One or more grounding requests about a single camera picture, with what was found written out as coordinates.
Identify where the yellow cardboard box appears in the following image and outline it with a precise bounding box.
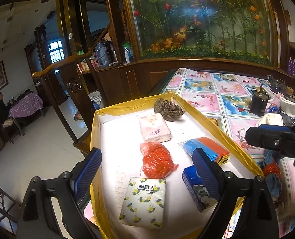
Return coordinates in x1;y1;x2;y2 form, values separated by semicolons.
89;92;264;239

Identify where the wooden stair railing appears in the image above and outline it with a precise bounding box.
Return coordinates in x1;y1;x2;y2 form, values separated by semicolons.
32;49;108;155

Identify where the pink box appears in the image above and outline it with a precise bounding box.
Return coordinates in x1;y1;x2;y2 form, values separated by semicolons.
78;61;98;73

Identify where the white bee print tissue pack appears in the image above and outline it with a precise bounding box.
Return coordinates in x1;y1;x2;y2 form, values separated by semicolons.
119;176;167;229

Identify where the white plastic bucket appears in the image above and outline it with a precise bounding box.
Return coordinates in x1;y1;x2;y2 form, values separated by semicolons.
88;91;102;110

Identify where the table with purple cloth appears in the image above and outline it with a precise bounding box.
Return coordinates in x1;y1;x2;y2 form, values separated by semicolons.
9;92;44;126

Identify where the barred window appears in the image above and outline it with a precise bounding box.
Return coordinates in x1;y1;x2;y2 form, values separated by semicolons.
49;39;65;64

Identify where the white cloth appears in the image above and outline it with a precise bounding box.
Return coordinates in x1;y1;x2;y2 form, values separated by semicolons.
255;113;284;128
279;96;295;118

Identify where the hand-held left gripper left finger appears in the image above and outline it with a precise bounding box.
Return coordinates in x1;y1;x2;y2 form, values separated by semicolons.
19;147;103;239

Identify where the clear packet of coloured cloths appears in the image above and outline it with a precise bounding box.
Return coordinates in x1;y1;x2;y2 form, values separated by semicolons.
178;136;231;166

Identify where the black printed cloth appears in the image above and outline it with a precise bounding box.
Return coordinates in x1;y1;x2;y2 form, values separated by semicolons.
283;115;295;128

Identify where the pink tissue pack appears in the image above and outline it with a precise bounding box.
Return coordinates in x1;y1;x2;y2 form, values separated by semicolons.
138;113;172;141

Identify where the grey blue thermos jug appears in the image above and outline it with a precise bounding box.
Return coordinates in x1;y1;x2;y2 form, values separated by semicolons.
95;42;112;68

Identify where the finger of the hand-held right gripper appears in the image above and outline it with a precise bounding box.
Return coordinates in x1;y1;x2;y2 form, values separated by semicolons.
245;124;294;152

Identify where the black cylinder with metal shaft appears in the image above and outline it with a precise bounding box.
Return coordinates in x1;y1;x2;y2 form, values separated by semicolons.
250;84;270;117

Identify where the blue tissue pack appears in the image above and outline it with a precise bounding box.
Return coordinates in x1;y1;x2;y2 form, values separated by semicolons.
182;165;219;213

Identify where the black metal device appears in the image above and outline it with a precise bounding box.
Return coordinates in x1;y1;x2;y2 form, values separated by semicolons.
267;74;287;92

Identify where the glass flower display case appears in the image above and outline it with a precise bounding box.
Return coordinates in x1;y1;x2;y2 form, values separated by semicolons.
120;0;281;68

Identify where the blue white packet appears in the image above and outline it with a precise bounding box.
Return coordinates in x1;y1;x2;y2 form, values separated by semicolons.
267;105;280;117

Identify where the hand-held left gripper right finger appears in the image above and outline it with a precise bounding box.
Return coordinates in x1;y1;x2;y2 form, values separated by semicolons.
192;147;280;239

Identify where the red plastic bag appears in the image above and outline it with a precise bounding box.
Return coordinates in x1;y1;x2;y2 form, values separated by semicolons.
140;141;179;180

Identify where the red mesh ball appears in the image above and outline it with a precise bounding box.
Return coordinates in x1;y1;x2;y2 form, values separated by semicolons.
269;163;282;178

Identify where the wooden chair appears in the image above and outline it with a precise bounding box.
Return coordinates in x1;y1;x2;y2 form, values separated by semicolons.
0;113;21;145

